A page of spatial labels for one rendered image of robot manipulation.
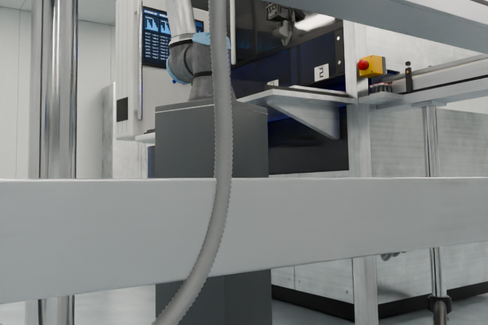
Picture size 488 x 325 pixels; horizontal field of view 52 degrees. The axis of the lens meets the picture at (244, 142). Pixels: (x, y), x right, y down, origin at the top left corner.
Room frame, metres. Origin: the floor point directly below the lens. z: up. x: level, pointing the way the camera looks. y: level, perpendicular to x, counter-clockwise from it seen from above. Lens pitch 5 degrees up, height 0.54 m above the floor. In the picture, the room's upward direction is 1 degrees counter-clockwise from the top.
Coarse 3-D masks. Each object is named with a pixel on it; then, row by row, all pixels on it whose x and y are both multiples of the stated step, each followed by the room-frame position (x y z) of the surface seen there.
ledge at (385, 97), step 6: (366, 96) 1.87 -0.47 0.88; (372, 96) 1.84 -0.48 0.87; (378, 96) 1.82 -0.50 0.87; (384, 96) 1.80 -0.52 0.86; (390, 96) 1.81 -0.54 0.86; (396, 96) 1.83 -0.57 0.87; (402, 96) 1.85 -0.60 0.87; (360, 102) 1.90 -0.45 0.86; (366, 102) 1.90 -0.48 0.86; (372, 102) 1.90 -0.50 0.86; (378, 102) 1.91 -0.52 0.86; (384, 102) 1.91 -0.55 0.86
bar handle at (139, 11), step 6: (138, 0) 2.39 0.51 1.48; (138, 6) 2.39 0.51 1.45; (138, 12) 2.39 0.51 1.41; (138, 18) 2.39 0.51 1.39; (138, 24) 2.39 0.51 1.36; (138, 30) 2.39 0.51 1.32; (138, 36) 2.39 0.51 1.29; (138, 42) 2.39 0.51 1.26; (138, 48) 2.39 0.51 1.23; (138, 54) 2.39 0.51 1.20; (138, 60) 2.39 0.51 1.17; (138, 66) 2.39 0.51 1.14; (138, 72) 2.39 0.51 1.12; (138, 78) 2.39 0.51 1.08; (138, 84) 2.39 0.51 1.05; (138, 90) 2.39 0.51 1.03; (138, 96) 2.39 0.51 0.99; (138, 102) 2.39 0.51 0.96; (138, 108) 2.39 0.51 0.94; (138, 114) 2.39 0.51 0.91
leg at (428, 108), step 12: (432, 108) 1.81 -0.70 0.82; (432, 120) 1.81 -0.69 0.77; (432, 132) 1.81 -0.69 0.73; (432, 144) 1.81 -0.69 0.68; (432, 156) 1.81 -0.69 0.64; (432, 168) 1.81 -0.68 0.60; (432, 252) 1.82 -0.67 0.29; (432, 264) 1.83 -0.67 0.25; (444, 264) 1.82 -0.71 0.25; (432, 276) 1.83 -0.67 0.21; (444, 276) 1.82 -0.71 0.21; (432, 288) 1.83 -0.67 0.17; (444, 288) 1.82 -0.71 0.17
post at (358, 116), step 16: (352, 32) 1.91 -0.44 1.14; (352, 48) 1.92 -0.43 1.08; (352, 64) 1.92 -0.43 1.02; (352, 80) 1.92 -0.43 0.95; (352, 96) 1.93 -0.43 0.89; (352, 112) 1.93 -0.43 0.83; (368, 112) 1.94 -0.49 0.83; (352, 128) 1.93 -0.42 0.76; (368, 128) 1.94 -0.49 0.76; (352, 144) 1.93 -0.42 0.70; (368, 144) 1.93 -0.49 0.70; (352, 160) 1.94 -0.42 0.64; (368, 160) 1.93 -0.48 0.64; (352, 176) 1.94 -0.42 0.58; (368, 176) 1.93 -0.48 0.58; (368, 256) 1.92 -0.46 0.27; (368, 272) 1.92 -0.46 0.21; (368, 288) 1.91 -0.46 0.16; (368, 304) 1.91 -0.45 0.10; (368, 320) 1.91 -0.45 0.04
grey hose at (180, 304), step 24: (216, 0) 0.62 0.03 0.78; (216, 24) 0.62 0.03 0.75; (216, 48) 0.62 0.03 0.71; (216, 72) 0.62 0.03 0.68; (216, 96) 0.62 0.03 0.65; (216, 120) 0.62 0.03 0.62; (216, 144) 0.62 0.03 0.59; (216, 168) 0.62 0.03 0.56; (216, 192) 0.62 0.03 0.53; (216, 216) 0.61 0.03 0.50; (216, 240) 0.61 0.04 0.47; (192, 288) 0.59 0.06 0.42; (168, 312) 0.57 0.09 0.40
